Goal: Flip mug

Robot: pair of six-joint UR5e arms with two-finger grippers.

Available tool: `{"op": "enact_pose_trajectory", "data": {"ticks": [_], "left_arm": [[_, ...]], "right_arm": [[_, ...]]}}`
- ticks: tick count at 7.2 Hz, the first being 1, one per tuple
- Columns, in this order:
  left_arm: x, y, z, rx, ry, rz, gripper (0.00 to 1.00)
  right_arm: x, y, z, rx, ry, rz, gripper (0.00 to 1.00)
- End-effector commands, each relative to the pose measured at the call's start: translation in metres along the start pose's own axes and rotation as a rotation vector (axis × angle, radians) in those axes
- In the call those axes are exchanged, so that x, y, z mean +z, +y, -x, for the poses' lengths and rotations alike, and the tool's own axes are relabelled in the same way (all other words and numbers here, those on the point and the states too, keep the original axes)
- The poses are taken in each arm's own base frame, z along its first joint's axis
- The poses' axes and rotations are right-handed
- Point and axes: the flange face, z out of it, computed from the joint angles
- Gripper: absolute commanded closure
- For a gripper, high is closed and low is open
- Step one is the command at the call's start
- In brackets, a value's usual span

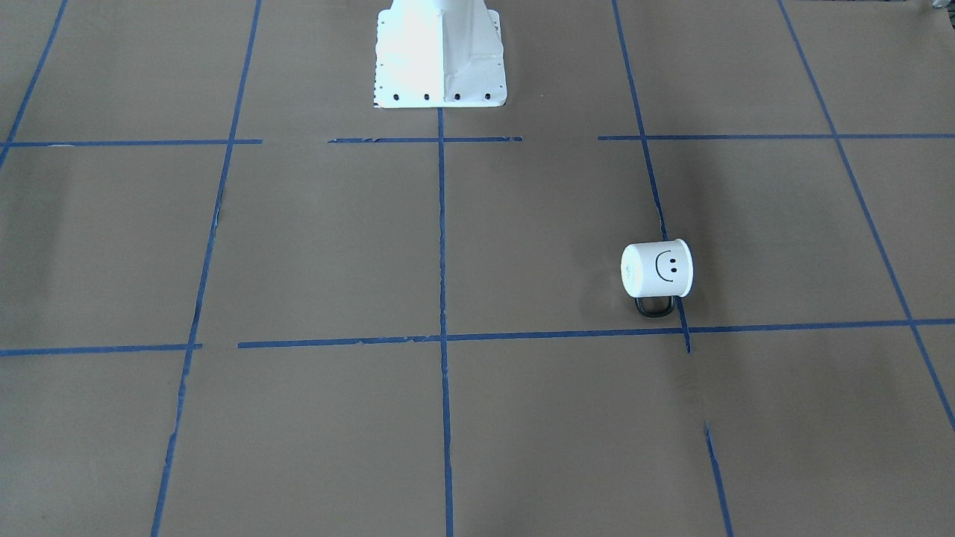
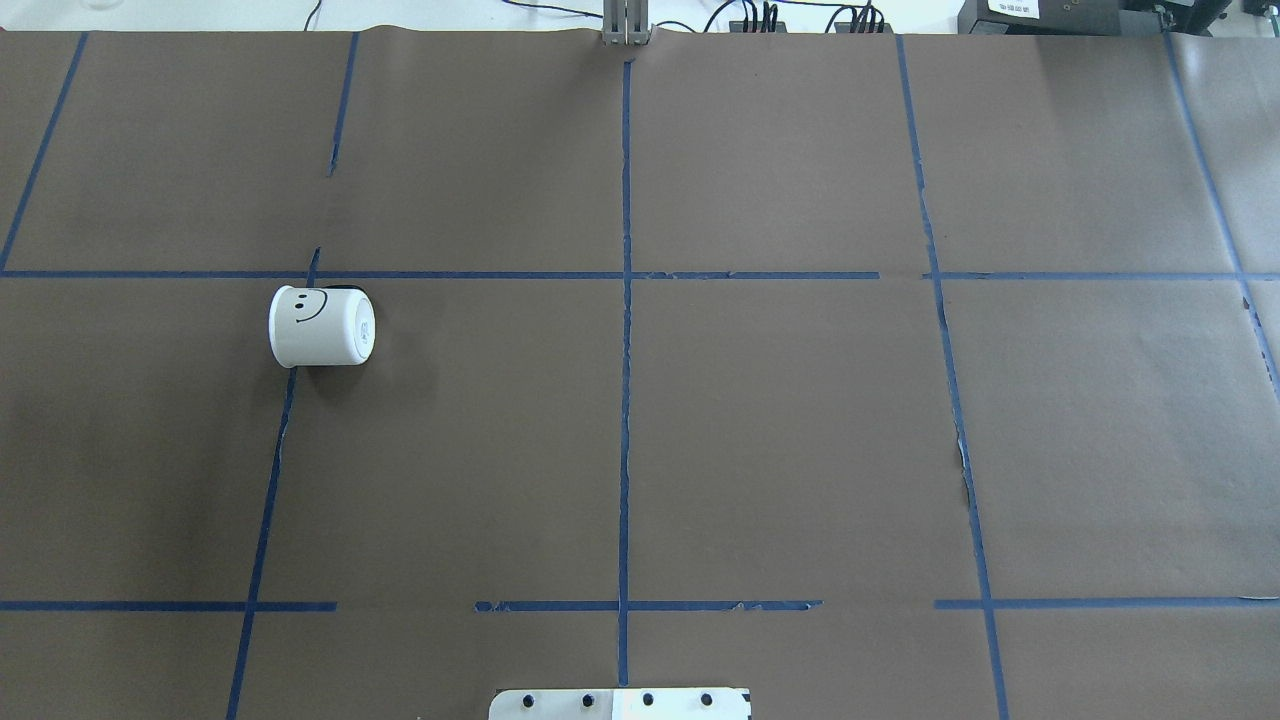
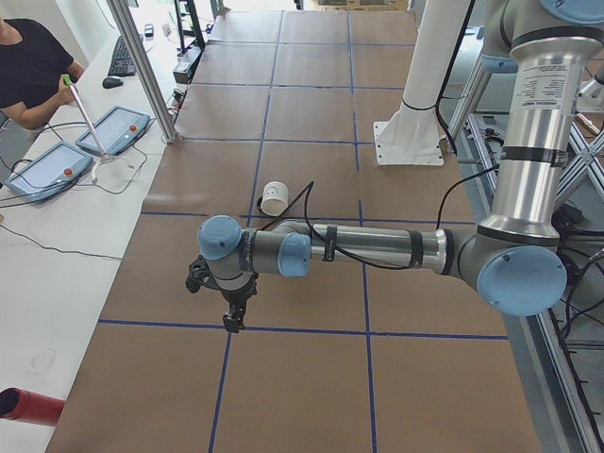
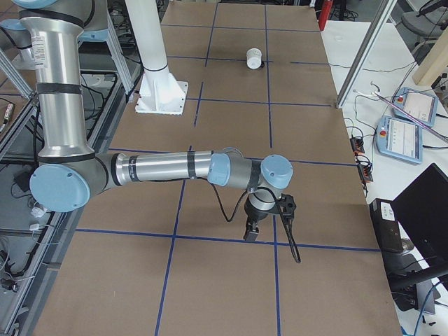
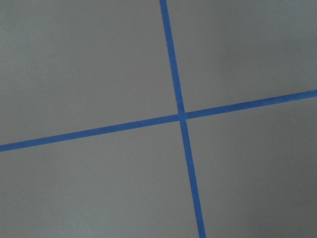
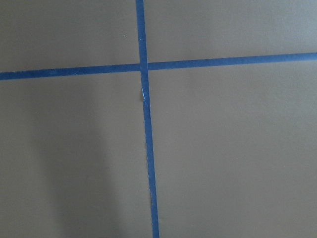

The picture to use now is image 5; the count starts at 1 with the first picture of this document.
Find brown paper table cover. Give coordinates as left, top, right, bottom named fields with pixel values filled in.
left=0, top=0, right=317, bottom=238

